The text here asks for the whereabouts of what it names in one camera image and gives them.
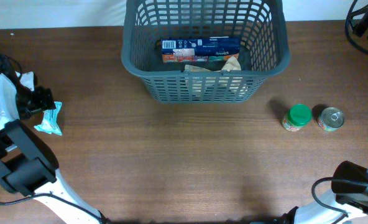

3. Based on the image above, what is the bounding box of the grey plastic lattice basket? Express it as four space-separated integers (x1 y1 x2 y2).
121 0 290 103

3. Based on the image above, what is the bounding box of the silver top tin can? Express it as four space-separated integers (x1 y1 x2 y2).
317 107 344 132

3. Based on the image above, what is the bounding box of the black cable top right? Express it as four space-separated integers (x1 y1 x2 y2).
344 0 368 62

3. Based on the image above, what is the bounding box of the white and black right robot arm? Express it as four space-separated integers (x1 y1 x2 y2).
274 161 368 224

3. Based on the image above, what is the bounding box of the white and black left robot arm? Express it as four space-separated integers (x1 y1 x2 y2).
0 54 110 223

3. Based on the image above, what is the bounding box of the mint green wipes pack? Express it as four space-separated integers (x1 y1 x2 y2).
34 101 62 136

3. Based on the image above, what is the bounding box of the green lid seasoning jar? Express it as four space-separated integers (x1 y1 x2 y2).
282 104 312 132

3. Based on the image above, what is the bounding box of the dark blue tissue pack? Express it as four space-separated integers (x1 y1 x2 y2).
160 36 240 63

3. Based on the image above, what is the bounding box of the beige plastic bag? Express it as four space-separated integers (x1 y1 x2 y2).
183 55 250 98

